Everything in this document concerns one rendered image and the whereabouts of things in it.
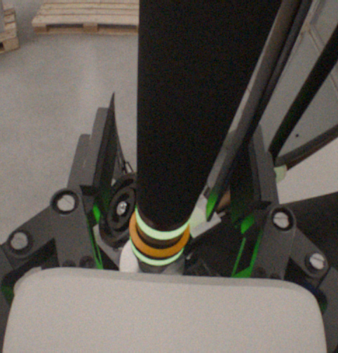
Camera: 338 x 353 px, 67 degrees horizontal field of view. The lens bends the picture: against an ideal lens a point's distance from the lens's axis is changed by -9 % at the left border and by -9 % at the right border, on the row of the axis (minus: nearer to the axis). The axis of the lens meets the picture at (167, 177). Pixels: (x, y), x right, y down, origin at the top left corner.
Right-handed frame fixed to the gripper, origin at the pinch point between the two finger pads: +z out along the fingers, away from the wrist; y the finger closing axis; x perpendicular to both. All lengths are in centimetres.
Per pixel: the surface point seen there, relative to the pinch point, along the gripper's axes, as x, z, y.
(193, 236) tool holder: -11.2, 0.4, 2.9
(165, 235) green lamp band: -5.2, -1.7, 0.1
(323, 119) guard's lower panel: -67, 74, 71
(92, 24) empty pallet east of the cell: -139, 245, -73
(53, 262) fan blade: -51, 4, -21
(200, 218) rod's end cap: -10.9, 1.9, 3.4
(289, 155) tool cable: -9.4, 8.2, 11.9
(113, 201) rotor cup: -29.8, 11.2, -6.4
